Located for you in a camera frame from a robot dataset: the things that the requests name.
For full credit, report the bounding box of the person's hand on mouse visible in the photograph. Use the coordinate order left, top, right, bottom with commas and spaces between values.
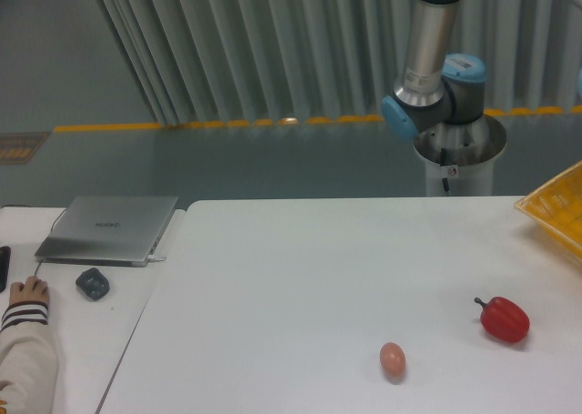
9, 276, 50, 306

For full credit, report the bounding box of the white striped sleeve forearm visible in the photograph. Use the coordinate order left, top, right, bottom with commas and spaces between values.
1, 301, 58, 413

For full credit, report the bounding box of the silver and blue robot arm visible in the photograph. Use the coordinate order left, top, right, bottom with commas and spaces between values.
380, 0, 581, 139

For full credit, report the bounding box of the red bell pepper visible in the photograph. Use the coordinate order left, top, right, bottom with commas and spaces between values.
474, 297, 530, 344

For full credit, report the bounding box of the yellow plastic basket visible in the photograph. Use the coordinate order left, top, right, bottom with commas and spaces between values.
514, 162, 581, 258

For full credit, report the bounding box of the dark grey small device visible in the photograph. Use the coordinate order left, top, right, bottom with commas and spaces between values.
75, 268, 110, 301

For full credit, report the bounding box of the silver laptop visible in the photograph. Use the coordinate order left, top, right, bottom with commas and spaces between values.
35, 196, 178, 267

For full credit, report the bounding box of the white laptop plug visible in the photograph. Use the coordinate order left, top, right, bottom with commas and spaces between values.
147, 255, 166, 263

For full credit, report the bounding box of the white pleated curtain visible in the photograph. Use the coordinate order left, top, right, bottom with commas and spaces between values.
98, 0, 581, 126

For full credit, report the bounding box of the brown egg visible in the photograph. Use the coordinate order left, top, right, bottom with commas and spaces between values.
379, 342, 406, 377

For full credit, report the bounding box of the grey mouse cable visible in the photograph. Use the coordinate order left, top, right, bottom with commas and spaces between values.
0, 204, 69, 278

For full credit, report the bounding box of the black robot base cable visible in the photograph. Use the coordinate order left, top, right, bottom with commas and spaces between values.
438, 146, 452, 197

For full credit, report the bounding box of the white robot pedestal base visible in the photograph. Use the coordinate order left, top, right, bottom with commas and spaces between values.
414, 115, 507, 197

